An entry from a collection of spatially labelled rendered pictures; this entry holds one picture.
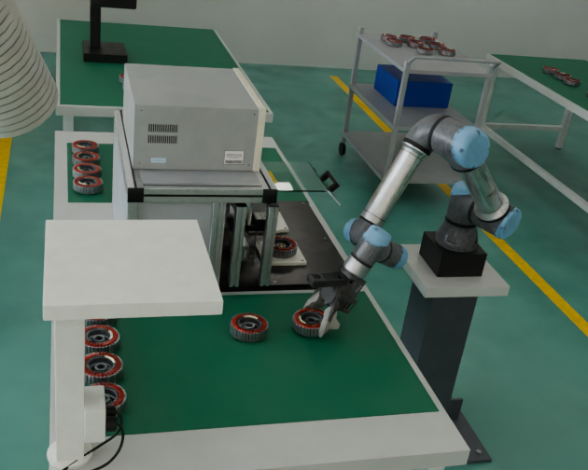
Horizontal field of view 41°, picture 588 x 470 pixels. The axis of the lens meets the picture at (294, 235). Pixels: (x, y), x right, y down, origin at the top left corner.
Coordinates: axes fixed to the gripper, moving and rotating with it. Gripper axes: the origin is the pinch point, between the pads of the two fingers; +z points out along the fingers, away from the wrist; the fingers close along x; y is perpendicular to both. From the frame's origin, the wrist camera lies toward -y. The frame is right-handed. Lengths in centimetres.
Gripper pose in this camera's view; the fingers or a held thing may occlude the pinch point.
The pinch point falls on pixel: (309, 323)
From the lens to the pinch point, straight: 238.6
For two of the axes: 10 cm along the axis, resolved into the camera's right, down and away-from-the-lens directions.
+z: -5.6, 8.1, 2.0
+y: 7.4, 3.7, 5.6
